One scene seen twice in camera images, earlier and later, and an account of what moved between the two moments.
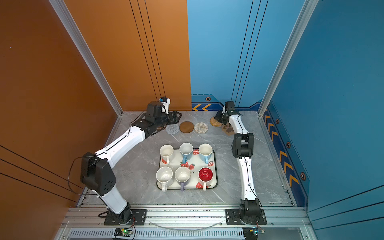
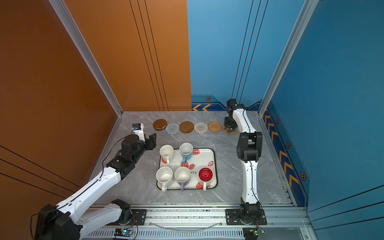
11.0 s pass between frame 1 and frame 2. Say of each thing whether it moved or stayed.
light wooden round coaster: stayed
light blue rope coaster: stayed
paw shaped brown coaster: stayed
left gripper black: moved
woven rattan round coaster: moved
